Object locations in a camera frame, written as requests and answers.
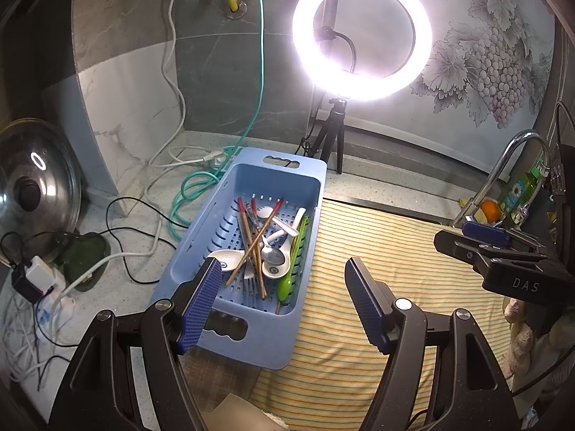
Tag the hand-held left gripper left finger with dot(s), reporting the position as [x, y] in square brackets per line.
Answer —
[202, 305]

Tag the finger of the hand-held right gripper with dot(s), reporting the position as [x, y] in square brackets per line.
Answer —
[485, 232]
[458, 247]

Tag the chrome faucet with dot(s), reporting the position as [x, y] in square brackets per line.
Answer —
[507, 161]

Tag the blue plastic utensil basket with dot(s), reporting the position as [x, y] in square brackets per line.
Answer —
[251, 170]

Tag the steel pot lid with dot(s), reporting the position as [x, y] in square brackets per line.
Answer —
[31, 166]

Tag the green dish soap bottle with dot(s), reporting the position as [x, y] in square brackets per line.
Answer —
[521, 188]

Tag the red-topped wooden chopstick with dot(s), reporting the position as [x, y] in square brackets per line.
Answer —
[265, 225]
[254, 208]
[242, 220]

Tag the white plastic spoon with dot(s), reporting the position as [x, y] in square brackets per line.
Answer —
[276, 235]
[296, 220]
[268, 211]

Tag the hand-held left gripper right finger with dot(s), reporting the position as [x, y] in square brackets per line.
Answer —
[366, 301]

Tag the grape print window blind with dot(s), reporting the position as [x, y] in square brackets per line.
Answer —
[485, 54]

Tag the dark green plastic holder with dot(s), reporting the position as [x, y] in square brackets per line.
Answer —
[85, 251]

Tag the striped yellow cloth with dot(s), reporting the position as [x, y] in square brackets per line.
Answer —
[382, 242]

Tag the green plastic spoon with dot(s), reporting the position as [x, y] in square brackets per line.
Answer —
[286, 285]
[300, 238]

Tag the white charger plug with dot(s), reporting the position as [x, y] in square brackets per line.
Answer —
[38, 274]

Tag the white ceramic spoon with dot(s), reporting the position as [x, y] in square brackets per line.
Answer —
[275, 270]
[222, 258]

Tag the brown cardboard piece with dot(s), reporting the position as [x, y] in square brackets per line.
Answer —
[242, 413]

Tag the orange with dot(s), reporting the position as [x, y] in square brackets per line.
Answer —
[489, 211]

